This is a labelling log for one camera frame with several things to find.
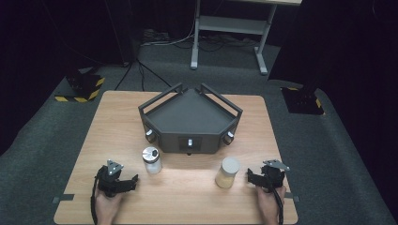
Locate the glass shaker jar white powder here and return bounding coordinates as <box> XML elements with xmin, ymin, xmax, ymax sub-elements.
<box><xmin>141</xmin><ymin>146</ymin><xmax>163</xmax><ymax>175</ymax></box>

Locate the left hand-held gripper cable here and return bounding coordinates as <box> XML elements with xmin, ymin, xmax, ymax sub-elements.
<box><xmin>89</xmin><ymin>168</ymin><xmax>105</xmax><ymax>225</ymax></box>

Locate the black floor cable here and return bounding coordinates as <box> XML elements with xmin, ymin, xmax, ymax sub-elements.
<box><xmin>114</xmin><ymin>58</ymin><xmax>173</xmax><ymax>92</ymax></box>

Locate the grey metal desk frame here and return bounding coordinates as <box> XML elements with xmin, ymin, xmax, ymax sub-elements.
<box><xmin>190</xmin><ymin>0</ymin><xmax>303</xmax><ymax>76</ymax></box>

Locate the black curtain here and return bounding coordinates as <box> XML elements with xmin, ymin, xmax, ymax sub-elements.
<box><xmin>268</xmin><ymin>0</ymin><xmax>398</xmax><ymax>217</ymax></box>
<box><xmin>0</xmin><ymin>0</ymin><xmax>139</xmax><ymax>158</ymax></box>

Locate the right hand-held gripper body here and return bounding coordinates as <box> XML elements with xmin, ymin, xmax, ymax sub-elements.
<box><xmin>260</xmin><ymin>159</ymin><xmax>291</xmax><ymax>192</ymax></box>

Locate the black stand base yellow tape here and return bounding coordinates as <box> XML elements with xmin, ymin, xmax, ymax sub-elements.
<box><xmin>280</xmin><ymin>86</ymin><xmax>326</xmax><ymax>116</ymax></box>

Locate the hand-held gripper cable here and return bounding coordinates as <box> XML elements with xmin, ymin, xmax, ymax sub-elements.
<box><xmin>271</xmin><ymin>187</ymin><xmax>285</xmax><ymax>225</ymax></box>
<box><xmin>89</xmin><ymin>168</ymin><xmax>105</xmax><ymax>225</ymax></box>

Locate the black yellow striped stand base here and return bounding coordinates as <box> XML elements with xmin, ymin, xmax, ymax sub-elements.
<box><xmin>54</xmin><ymin>70</ymin><xmax>106</xmax><ymax>104</ymax></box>

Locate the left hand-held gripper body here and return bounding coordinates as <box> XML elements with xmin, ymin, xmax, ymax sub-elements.
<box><xmin>97</xmin><ymin>158</ymin><xmax>127</xmax><ymax>199</ymax></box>

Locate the black corner rack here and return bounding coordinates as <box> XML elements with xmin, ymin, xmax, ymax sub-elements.
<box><xmin>137</xmin><ymin>82</ymin><xmax>244</xmax><ymax>157</ymax></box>

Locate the grey tape strip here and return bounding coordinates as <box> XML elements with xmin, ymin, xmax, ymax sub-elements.
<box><xmin>283</xmin><ymin>191</ymin><xmax>301</xmax><ymax>203</ymax></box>
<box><xmin>52</xmin><ymin>193</ymin><xmax>75</xmax><ymax>204</ymax></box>

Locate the right hand-held gripper cable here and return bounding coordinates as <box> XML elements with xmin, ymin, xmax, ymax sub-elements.
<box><xmin>271</xmin><ymin>187</ymin><xmax>285</xmax><ymax>225</ymax></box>

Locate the grey-lidded jar yellow powder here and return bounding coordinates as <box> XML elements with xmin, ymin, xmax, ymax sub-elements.
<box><xmin>214</xmin><ymin>157</ymin><xmax>241</xmax><ymax>189</ymax></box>

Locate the white floor cable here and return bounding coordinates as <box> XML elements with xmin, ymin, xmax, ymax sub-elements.
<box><xmin>140</xmin><ymin>18</ymin><xmax>197</xmax><ymax>47</ymax></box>

